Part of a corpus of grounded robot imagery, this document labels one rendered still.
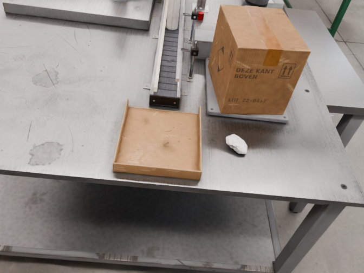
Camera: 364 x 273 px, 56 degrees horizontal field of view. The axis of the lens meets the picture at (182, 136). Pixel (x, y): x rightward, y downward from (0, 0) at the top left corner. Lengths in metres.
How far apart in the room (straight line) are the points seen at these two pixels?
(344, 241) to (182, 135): 1.32
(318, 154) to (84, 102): 0.84
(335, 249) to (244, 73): 1.28
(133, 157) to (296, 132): 0.60
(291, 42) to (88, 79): 0.74
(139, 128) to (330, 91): 0.85
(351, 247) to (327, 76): 0.99
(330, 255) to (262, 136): 1.03
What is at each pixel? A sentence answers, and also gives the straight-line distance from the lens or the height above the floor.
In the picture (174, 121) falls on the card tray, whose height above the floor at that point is 0.83.
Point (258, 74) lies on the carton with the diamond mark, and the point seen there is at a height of 1.03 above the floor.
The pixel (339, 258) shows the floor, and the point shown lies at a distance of 2.10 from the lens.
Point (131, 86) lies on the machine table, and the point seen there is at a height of 0.83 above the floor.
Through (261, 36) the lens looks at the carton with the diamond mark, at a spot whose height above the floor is 1.12.
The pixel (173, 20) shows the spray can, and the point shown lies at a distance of 1.59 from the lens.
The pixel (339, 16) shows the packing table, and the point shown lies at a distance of 3.75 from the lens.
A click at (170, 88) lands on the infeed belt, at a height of 0.88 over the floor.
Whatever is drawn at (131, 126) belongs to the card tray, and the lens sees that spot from 1.15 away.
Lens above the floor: 1.63
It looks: 45 degrees down
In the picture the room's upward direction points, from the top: 10 degrees clockwise
